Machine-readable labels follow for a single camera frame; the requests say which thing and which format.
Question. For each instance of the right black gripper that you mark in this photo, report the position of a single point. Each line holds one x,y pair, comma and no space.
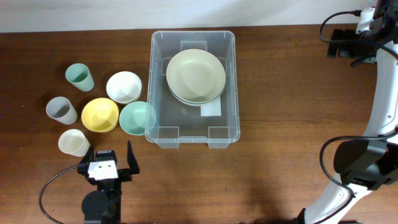
345,51

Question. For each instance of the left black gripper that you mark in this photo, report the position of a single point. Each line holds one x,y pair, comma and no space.
125,174

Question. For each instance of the yellow small bowl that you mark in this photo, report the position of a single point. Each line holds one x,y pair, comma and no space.
100,115

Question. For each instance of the green small bowl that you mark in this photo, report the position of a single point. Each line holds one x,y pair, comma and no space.
132,118

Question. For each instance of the white small bowl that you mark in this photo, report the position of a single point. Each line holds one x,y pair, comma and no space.
124,87

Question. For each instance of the blue wide bowl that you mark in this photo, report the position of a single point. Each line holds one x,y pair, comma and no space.
217,97

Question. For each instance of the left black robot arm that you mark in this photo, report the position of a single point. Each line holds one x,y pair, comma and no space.
104,204

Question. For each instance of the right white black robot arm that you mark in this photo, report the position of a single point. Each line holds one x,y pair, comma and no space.
359,165

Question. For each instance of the cream plastic cup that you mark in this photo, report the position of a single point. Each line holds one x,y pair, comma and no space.
73,142

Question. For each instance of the grey plastic cup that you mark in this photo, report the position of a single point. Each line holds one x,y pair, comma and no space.
61,110

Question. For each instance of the green plastic cup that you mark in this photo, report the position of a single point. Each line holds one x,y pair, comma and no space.
79,75

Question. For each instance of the clear plastic storage bin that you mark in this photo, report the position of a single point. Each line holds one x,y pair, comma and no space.
171,122

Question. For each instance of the white label in bin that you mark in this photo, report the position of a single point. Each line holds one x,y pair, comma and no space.
212,108

